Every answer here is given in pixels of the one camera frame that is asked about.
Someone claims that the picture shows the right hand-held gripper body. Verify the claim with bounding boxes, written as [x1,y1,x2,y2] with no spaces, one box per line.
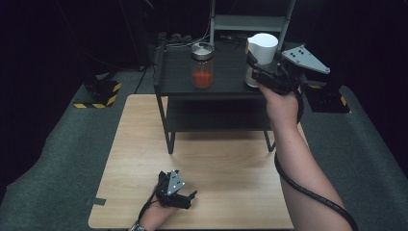
[251,44,332,96]

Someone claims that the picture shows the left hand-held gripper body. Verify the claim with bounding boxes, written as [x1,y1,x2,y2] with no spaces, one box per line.
[155,169,191,210]

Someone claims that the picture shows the white cup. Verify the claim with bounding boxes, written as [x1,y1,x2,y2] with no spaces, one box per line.
[244,32,280,89]

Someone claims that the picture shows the black two-tier rack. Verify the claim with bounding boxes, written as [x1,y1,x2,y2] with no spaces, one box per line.
[152,40,277,155]

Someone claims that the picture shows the glass jar of orange powder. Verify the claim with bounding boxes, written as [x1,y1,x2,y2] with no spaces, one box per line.
[191,41,216,90]

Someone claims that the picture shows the person's left hand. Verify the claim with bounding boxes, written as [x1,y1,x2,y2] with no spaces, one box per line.
[139,201,179,231]

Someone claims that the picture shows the person's right hand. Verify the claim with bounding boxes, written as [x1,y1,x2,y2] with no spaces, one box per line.
[257,83,304,130]

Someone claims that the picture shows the black yellow striped stand base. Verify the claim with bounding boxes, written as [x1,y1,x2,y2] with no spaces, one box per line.
[302,80,351,115]
[72,76,123,110]

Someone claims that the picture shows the wristwatch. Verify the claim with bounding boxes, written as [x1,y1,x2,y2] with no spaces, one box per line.
[128,220,148,231]

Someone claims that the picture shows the grey tape strip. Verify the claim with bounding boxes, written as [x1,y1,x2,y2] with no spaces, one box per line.
[85,196,107,207]

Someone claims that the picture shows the black power strip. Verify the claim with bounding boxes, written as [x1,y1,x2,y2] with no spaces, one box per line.
[156,31,194,46]

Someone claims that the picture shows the thin black cable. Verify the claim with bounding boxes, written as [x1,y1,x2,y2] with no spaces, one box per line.
[138,188,161,223]

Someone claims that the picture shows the grey metal frame stand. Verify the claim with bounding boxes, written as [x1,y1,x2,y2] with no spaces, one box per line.
[209,0,296,50]

